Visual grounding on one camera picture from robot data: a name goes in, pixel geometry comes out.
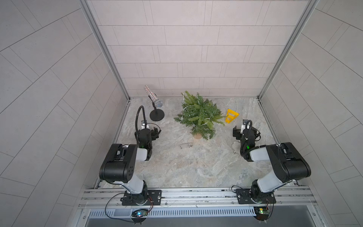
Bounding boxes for green circuit board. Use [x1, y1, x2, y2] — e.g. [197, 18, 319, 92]
[131, 209, 149, 218]
[254, 206, 270, 221]

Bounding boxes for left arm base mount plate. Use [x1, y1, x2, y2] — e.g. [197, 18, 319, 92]
[120, 190, 162, 206]

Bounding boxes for small metal clip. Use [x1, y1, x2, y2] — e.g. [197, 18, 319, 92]
[180, 143, 193, 149]

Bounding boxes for left green circuit board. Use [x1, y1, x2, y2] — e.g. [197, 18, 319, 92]
[131, 209, 149, 218]

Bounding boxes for right green circuit board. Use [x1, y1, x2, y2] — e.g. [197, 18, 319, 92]
[254, 206, 270, 221]

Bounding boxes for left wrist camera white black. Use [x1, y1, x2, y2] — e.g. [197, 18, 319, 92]
[141, 120, 149, 129]

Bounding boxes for beige flat cookie-shaped piece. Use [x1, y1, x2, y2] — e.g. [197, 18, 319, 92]
[232, 141, 241, 154]

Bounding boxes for left black corrugated cable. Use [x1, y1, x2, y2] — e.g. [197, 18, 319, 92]
[135, 105, 147, 134]

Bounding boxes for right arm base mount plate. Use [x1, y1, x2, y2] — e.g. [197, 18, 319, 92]
[235, 188, 276, 204]

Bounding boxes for yellow plastic triangular holder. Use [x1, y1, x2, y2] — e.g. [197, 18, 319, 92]
[225, 109, 239, 124]

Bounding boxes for clear string lights wire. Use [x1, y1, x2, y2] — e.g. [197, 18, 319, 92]
[181, 95, 216, 131]

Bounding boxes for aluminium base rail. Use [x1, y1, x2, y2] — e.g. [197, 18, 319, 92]
[75, 186, 317, 209]

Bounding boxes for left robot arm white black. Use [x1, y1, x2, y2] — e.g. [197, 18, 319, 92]
[99, 127, 162, 206]

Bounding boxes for small green christmas tree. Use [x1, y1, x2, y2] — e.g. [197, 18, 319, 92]
[174, 91, 225, 140]

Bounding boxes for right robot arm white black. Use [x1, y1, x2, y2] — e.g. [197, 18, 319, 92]
[233, 125, 311, 204]

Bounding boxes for glitter microphone on black stand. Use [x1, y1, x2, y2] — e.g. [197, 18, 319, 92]
[144, 85, 165, 122]

